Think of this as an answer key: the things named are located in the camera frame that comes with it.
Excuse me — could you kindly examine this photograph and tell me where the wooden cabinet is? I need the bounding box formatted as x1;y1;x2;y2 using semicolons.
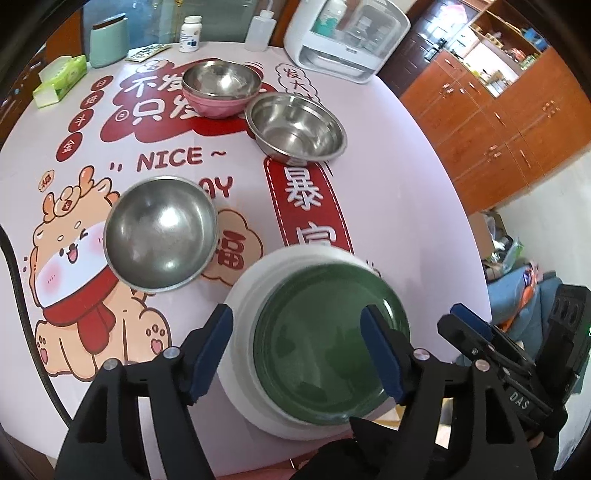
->
399;46;591;215

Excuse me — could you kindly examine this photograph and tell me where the white pill bottle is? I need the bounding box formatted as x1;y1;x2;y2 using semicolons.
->
179;15;203;52

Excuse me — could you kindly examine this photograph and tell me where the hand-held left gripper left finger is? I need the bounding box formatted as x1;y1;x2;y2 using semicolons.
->
55;304;235;480

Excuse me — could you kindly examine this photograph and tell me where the cardboard box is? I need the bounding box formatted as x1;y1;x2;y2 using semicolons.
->
468;210;506;259

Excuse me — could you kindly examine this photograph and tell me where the small steel bowl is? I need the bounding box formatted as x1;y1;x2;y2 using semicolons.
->
104;176;219;292

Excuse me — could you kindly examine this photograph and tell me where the pink printed tablecloth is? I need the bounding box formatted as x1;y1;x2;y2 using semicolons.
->
0;34;492;467

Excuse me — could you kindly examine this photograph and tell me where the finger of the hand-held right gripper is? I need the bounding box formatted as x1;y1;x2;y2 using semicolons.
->
450;303;532;365
438;315;536;384

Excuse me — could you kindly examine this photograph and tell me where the white bottle sterilizer cabinet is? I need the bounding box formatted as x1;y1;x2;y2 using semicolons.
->
283;0;411;85

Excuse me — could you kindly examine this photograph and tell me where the black cable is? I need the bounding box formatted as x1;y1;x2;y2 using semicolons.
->
0;225;77;425

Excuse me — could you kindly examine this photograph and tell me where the green tissue box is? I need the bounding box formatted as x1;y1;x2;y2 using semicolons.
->
32;54;88;109

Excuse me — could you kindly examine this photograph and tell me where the grey-blue chair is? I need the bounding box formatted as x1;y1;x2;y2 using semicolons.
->
487;270;561;333

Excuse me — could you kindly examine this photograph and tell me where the green and white bowl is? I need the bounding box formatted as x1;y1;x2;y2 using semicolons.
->
217;244;409;439

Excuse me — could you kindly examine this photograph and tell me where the wooden open shelf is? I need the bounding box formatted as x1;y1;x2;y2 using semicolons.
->
443;0;555;97

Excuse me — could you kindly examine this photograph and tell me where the green plate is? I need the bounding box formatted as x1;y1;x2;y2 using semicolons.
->
252;263;411;425

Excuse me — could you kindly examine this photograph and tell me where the white bottle teal label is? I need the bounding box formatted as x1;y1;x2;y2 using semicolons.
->
311;0;348;35

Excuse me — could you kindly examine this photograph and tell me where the person's black jacket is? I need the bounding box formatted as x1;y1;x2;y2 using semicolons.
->
286;415;416;480

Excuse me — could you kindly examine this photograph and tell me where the pink steel bowl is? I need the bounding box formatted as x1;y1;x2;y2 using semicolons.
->
181;60;262;118

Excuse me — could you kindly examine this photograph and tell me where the patterned blister pack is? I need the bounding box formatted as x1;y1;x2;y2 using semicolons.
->
126;44;171;62

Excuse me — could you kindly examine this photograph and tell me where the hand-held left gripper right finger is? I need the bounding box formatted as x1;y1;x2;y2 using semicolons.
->
360;305;532;480

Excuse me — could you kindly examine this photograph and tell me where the mint green canister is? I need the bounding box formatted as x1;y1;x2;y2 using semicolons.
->
89;14;130;69

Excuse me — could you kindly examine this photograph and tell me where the large steel bowl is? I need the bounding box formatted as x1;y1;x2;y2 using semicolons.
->
245;92;348;163

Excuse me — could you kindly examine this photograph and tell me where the translucent wash bottle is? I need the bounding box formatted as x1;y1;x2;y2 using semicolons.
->
245;9;271;52

